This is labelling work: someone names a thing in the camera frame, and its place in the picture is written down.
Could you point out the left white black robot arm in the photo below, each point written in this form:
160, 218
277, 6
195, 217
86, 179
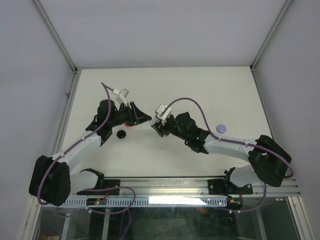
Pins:
52, 180

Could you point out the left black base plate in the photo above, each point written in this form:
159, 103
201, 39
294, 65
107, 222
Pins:
111, 183

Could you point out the aluminium mounting rail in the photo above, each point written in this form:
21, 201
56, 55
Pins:
196, 187

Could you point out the aluminium frame post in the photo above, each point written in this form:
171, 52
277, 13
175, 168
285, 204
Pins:
54, 34
271, 33

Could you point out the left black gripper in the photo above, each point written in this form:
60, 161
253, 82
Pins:
137, 117

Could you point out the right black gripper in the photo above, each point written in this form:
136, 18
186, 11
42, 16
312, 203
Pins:
160, 128

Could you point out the purple earbud charging case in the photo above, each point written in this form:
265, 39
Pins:
221, 128

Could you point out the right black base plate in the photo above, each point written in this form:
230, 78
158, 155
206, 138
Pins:
216, 186

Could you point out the black earbud charging case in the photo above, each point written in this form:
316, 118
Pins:
121, 134

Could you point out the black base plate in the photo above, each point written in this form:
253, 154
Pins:
216, 186
111, 183

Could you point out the left aluminium frame post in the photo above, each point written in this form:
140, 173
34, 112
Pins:
54, 34

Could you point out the right aluminium frame post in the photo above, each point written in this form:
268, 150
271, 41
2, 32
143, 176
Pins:
271, 33

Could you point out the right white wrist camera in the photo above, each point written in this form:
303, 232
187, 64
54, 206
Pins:
162, 113

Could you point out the grey slotted cable duct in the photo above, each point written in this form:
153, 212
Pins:
140, 202

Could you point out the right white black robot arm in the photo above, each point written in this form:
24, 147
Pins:
266, 161

